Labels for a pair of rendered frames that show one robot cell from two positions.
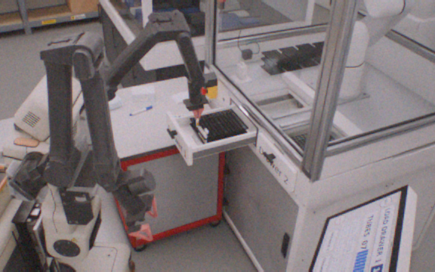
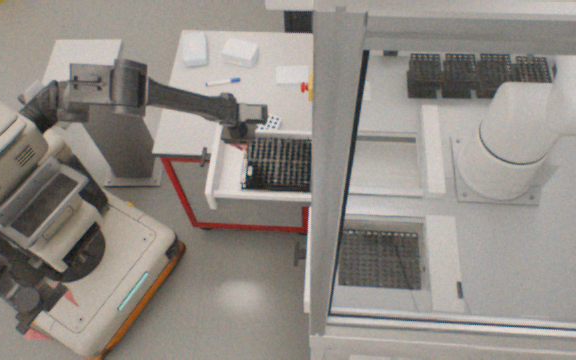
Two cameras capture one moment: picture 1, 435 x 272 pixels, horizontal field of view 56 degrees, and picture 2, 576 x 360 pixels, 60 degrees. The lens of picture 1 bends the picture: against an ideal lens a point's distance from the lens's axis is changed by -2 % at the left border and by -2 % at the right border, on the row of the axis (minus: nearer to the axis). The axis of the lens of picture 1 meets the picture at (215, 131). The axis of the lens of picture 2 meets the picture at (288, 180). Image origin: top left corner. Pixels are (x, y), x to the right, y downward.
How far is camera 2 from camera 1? 107 cm
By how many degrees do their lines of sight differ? 32
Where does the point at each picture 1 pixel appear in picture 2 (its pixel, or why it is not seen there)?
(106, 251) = (144, 233)
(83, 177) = (28, 215)
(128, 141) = (179, 129)
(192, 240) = (268, 241)
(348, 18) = (315, 234)
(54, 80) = not seen: outside the picture
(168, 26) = (89, 94)
